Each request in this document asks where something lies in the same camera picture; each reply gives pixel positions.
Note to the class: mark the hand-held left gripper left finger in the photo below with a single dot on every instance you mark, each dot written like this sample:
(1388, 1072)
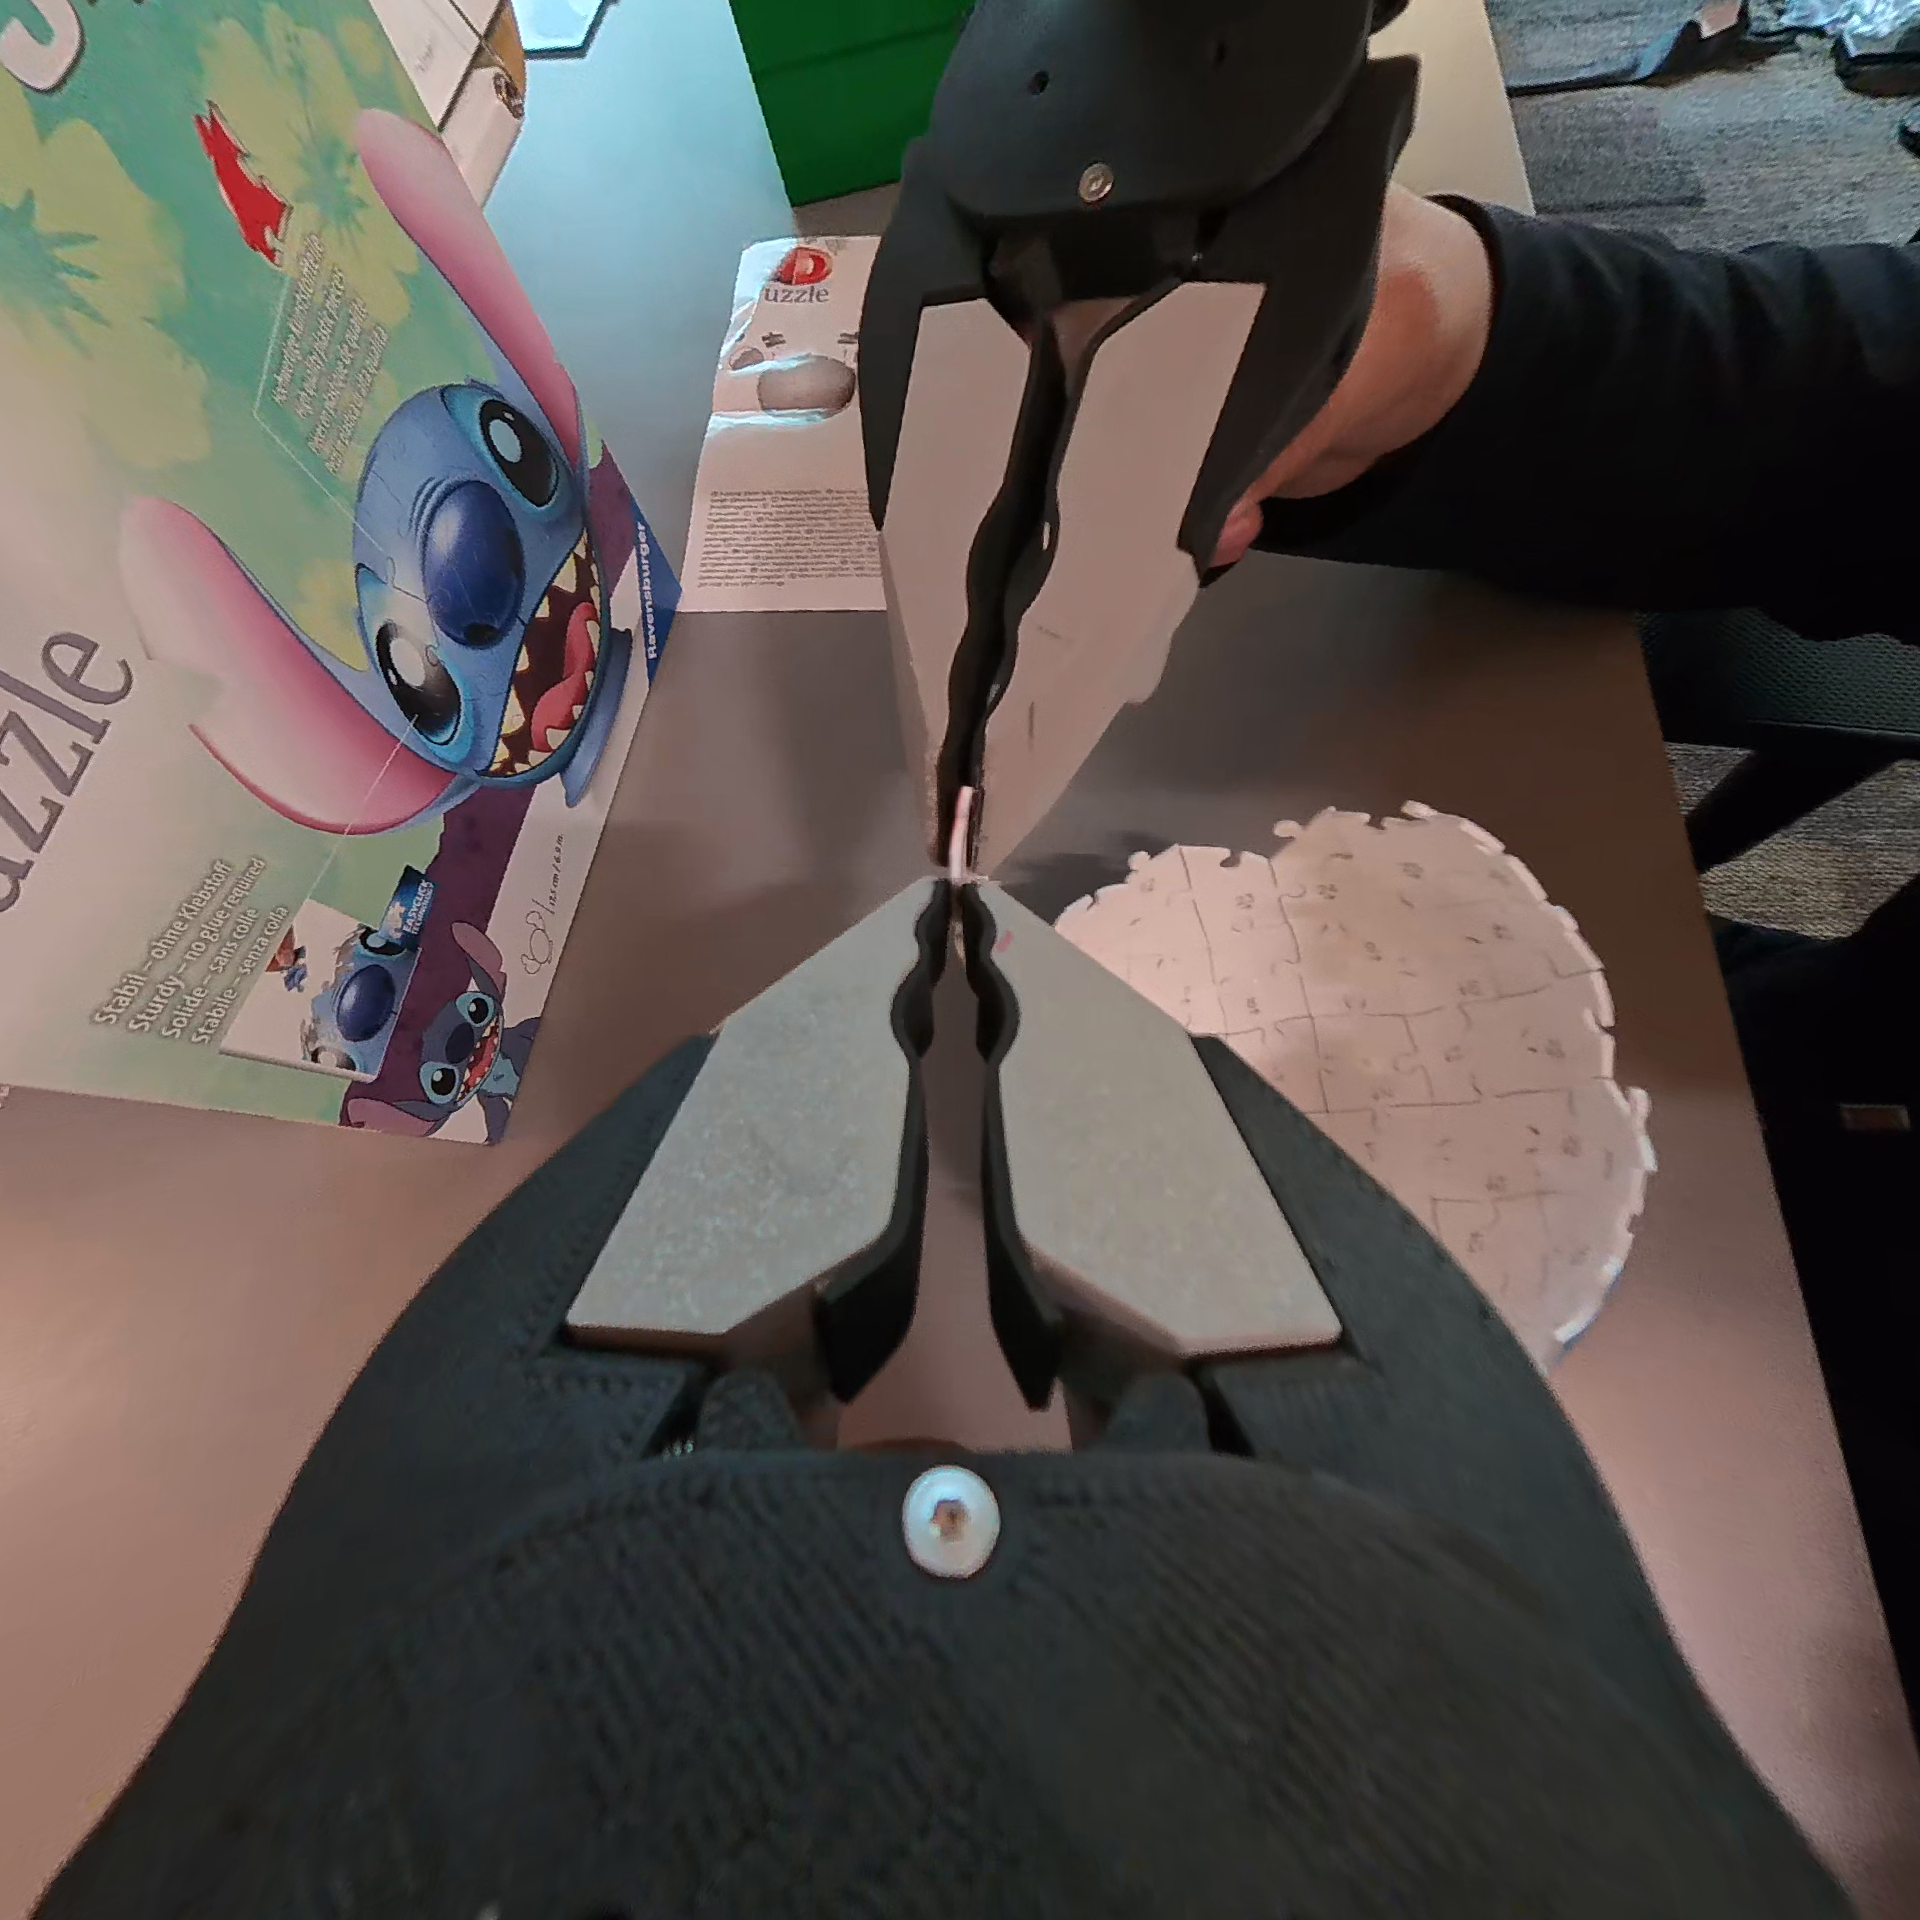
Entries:
(750, 1154)

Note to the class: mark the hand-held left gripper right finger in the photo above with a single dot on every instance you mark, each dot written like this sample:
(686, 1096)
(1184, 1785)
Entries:
(1156, 1185)

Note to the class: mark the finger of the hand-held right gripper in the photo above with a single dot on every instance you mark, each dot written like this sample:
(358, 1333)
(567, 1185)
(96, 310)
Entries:
(1142, 495)
(930, 495)

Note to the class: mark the half-built white puzzle ball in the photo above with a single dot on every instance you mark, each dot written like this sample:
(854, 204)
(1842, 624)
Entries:
(1381, 1036)

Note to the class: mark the red and white puzzle piece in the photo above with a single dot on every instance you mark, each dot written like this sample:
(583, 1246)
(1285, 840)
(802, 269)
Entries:
(964, 825)

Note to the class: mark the person's right forearm black sleeve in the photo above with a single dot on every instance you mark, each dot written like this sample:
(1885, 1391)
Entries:
(1652, 421)

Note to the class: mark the cartoon puzzle box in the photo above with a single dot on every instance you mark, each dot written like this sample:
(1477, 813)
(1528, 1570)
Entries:
(301, 629)

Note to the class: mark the person's right hand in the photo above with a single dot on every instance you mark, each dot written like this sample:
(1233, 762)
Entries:
(1394, 360)

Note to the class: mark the white instruction leaflet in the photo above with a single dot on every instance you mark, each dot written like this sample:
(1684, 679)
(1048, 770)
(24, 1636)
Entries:
(781, 511)

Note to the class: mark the green box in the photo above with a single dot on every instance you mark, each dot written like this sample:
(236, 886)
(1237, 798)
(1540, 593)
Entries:
(839, 89)

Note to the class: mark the white cardboard box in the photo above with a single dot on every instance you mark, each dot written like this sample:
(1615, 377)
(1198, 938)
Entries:
(452, 68)

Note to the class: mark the crumpled grey cloth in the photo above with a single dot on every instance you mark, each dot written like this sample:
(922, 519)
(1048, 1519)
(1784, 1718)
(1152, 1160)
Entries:
(1769, 31)

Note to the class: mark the black office chair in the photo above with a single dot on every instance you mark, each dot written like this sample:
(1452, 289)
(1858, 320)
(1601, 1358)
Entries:
(1800, 720)

